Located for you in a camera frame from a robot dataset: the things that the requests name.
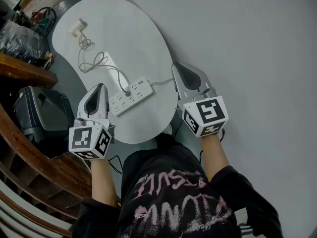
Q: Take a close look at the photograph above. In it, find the person's black printed shirt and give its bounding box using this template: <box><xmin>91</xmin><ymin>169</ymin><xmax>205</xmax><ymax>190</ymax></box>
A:
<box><xmin>71</xmin><ymin>132</ymin><xmax>284</xmax><ymax>238</ymax></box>

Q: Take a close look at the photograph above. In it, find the person's right forearm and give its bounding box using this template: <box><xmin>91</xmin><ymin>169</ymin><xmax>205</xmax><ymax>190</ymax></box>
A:
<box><xmin>200</xmin><ymin>134</ymin><xmax>230</xmax><ymax>183</ymax></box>

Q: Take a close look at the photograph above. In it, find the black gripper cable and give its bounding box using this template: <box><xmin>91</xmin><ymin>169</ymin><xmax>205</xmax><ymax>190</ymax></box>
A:
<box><xmin>107</xmin><ymin>155</ymin><xmax>124</xmax><ymax>175</ymax></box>
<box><xmin>199</xmin><ymin>129</ymin><xmax>226</xmax><ymax>161</ymax></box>

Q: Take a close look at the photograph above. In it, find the cream hair dryer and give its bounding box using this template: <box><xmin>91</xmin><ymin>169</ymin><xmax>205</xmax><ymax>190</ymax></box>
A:
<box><xmin>68</xmin><ymin>18</ymin><xmax>88</xmax><ymax>38</ymax></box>

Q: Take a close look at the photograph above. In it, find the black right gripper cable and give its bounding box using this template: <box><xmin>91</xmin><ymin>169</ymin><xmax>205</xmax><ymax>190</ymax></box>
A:
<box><xmin>199</xmin><ymin>129</ymin><xmax>226</xmax><ymax>161</ymax></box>

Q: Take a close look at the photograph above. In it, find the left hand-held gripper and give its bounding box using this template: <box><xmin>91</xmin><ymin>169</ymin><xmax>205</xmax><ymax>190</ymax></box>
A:
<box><xmin>68</xmin><ymin>83</ymin><xmax>116</xmax><ymax>160</ymax></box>

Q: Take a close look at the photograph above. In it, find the plastic-wrapped pallet load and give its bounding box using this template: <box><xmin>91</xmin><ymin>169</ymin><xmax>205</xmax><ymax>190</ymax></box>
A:
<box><xmin>0</xmin><ymin>20</ymin><xmax>49</xmax><ymax>64</ymax></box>

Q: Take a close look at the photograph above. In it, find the person's left forearm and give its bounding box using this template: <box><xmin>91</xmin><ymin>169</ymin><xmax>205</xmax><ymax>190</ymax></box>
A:
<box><xmin>91</xmin><ymin>159</ymin><xmax>118</xmax><ymax>208</ymax></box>

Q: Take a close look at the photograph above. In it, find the black and grey machine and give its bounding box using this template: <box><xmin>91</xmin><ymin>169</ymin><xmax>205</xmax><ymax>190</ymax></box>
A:
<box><xmin>12</xmin><ymin>85</ymin><xmax>75</xmax><ymax>159</ymax></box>

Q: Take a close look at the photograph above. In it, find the red and black tool pile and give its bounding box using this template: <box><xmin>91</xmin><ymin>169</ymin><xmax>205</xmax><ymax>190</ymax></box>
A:
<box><xmin>31</xmin><ymin>6</ymin><xmax>58</xmax><ymax>35</ymax></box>

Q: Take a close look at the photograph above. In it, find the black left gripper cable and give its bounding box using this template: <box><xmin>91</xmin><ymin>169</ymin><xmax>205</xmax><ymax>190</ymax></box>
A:
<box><xmin>107</xmin><ymin>155</ymin><xmax>124</xmax><ymax>175</ymax></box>

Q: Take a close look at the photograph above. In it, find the grey cord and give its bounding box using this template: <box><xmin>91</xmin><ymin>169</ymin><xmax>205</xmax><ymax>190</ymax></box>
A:
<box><xmin>78</xmin><ymin>32</ymin><xmax>129</xmax><ymax>94</ymax></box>

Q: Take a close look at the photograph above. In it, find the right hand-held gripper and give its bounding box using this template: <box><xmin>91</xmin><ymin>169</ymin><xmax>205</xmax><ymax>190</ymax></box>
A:
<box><xmin>171</xmin><ymin>61</ymin><xmax>229</xmax><ymax>138</ymax></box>

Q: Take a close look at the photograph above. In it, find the white cable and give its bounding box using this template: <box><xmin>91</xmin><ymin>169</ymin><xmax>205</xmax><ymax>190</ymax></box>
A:
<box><xmin>150</xmin><ymin>77</ymin><xmax>174</xmax><ymax>87</ymax></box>

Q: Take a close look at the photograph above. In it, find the white power strip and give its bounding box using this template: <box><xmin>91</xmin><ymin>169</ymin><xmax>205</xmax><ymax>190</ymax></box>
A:
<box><xmin>108</xmin><ymin>76</ymin><xmax>156</xmax><ymax>117</ymax></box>

